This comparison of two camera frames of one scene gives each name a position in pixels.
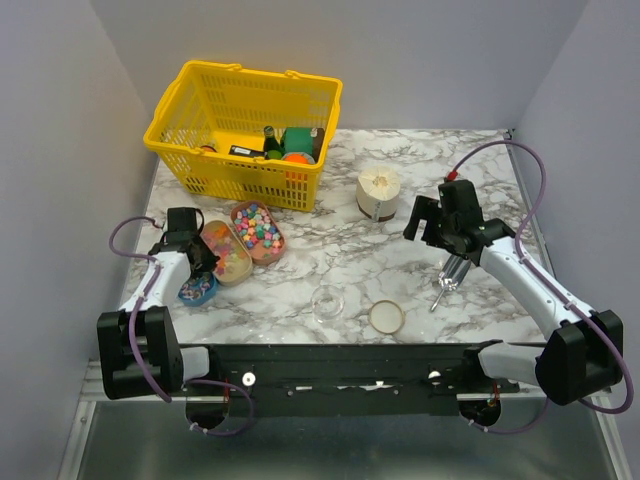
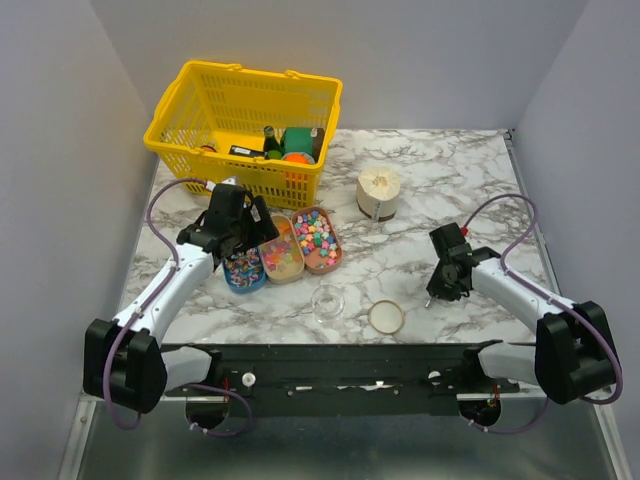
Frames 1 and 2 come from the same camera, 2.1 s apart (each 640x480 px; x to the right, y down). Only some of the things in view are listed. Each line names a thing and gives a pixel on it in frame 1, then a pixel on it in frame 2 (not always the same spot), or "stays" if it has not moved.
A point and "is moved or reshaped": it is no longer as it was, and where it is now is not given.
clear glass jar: [327, 304] stays
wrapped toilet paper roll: [377, 192] stays
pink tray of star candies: [258, 230] is moved or reshaped
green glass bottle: [272, 148] stays
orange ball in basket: [298, 157] stays
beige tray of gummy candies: [235, 267] → [283, 257]
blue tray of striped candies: [198, 289] → [244, 271]
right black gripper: [426, 208] → [435, 285]
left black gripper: [211, 260] → [264, 230]
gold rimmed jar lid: [386, 316] stays
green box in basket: [298, 140] stays
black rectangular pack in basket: [238, 150] stays
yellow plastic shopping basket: [206, 107] stays
